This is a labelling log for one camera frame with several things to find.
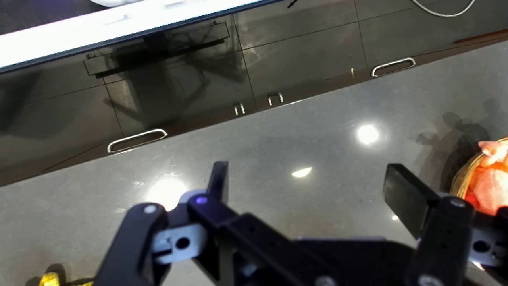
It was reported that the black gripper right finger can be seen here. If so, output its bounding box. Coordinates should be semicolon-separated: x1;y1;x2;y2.
383;162;508;286

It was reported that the white cable on floor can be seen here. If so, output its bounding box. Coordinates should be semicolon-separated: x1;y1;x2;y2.
412;0;479;19

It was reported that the long silver drawer handle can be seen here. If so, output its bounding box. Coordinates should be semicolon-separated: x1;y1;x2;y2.
371;55;418;79
107;127;171;156

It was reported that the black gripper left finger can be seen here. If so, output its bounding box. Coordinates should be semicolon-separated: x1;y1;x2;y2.
94;160;240;286

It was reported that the pink plush toy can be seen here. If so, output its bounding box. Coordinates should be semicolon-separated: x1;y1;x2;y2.
466;135;508;216

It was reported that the yellow cloth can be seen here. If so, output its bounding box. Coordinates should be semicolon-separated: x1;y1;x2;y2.
26;262;94;286

